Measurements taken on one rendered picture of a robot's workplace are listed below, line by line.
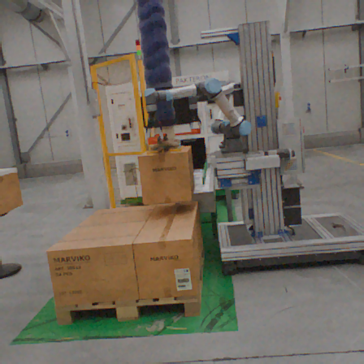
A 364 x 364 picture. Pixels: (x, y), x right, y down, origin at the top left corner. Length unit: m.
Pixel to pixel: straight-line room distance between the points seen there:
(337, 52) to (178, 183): 10.64
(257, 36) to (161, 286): 2.12
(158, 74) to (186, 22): 9.65
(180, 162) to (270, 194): 0.88
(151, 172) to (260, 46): 1.36
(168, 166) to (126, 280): 0.95
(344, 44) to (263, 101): 10.07
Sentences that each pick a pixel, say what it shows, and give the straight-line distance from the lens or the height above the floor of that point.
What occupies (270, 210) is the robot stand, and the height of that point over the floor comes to 0.45.
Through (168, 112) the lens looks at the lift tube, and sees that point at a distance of 3.31.
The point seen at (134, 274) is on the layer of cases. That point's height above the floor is 0.33.
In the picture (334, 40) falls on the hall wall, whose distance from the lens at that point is 13.34.
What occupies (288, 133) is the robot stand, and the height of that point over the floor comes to 1.11.
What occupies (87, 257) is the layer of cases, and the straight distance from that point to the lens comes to 2.79.
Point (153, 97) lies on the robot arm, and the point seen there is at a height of 1.49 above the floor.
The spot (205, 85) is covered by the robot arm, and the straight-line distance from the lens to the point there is 2.99.
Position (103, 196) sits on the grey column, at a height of 0.54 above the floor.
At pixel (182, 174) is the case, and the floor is 0.90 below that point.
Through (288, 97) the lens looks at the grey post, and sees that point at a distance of 6.67.
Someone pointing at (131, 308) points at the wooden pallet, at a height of 0.09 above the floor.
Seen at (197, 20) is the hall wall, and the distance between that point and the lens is 12.91.
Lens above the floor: 1.32
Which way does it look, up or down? 9 degrees down
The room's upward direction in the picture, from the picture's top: 6 degrees counter-clockwise
